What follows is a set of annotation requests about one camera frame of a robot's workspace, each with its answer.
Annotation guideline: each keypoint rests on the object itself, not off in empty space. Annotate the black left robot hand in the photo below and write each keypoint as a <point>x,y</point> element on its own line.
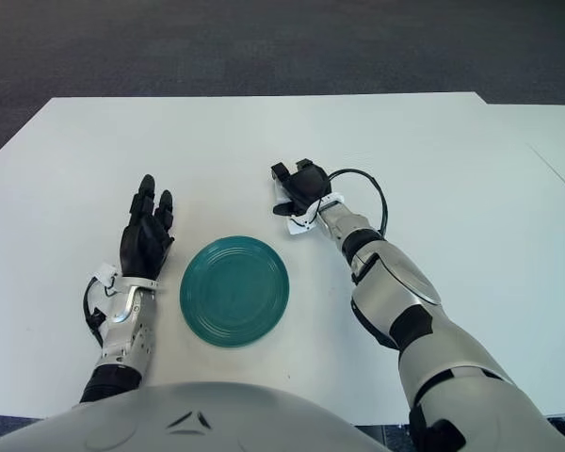
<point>143,245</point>

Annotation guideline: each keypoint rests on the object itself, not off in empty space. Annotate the white charger block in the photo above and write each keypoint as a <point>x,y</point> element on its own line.
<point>279,194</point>

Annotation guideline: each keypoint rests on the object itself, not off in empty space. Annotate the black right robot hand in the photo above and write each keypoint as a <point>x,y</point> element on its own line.
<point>308,186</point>

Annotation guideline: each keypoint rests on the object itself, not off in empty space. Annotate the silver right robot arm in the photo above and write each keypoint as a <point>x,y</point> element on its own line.
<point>405,282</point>

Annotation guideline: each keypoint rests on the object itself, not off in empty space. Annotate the grey robot torso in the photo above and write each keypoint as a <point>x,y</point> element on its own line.
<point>169,424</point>

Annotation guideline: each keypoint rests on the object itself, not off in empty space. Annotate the round green plate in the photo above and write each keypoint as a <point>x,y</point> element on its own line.
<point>235,292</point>

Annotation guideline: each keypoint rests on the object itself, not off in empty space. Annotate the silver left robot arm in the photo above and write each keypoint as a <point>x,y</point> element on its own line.
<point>127,329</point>

